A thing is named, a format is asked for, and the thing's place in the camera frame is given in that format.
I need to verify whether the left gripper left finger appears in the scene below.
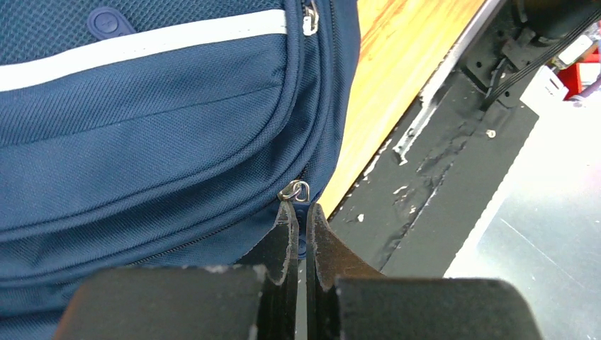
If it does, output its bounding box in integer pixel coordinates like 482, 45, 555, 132
54, 202, 299, 339

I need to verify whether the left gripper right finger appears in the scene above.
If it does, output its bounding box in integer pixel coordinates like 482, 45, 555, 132
305, 203, 541, 339

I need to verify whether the navy blue student backpack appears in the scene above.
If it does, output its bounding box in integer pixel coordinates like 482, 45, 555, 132
1, 1, 361, 339

